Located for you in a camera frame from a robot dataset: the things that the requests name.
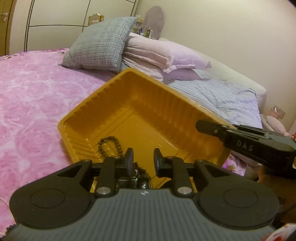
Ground metal wristwatch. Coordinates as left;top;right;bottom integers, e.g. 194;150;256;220
116;162;152;189

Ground white sliding wardrobe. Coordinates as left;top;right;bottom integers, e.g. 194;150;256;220
9;1;138;54

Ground brown wooden door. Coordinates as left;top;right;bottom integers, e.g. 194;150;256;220
0;0;16;56

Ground white pearl necklace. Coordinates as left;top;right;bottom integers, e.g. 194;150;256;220
0;196;11;236

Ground grey checked cushion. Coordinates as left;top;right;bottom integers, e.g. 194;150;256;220
62;16;137;72

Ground pink pillow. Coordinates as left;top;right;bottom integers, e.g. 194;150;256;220
123;33;211;73
119;55;209;81

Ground small wooden headboard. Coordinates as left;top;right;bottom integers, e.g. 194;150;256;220
87;13;104;27

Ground lower pink pillow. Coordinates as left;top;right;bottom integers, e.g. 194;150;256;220
119;55;209;81

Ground pink floral blanket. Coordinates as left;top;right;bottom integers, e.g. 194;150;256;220
0;48;247;238

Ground striped duvet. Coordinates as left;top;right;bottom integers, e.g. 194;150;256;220
164;78;262;128

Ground bottles on shelf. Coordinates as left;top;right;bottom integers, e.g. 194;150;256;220
132;15;152;39

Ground pink stuffed toy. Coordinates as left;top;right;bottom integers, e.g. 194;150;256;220
260;114;290;137

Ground upper pink pillow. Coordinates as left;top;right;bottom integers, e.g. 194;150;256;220
123;33;211;73

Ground orange plastic tray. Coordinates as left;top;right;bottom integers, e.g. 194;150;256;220
58;69;230;188

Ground mauve covered chair back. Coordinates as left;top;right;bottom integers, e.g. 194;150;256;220
144;6;165;40

